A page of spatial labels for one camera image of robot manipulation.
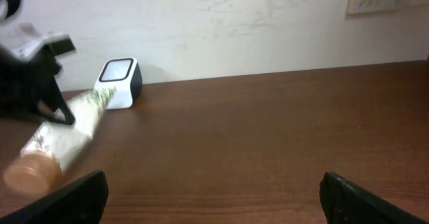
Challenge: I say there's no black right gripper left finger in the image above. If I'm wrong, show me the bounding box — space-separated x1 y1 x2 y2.
1 170 109 224

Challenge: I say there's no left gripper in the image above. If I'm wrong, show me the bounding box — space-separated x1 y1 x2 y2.
1 47 76 125

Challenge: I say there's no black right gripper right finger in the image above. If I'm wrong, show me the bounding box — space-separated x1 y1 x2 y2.
319 172 428 224

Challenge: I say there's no white leafy cream tube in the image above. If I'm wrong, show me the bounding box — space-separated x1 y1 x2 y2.
3 87 116 195

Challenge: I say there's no white barcode scanner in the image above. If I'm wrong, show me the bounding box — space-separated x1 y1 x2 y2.
94 58 142 109

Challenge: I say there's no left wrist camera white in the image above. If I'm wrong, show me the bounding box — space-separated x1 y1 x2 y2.
11 33 76 60

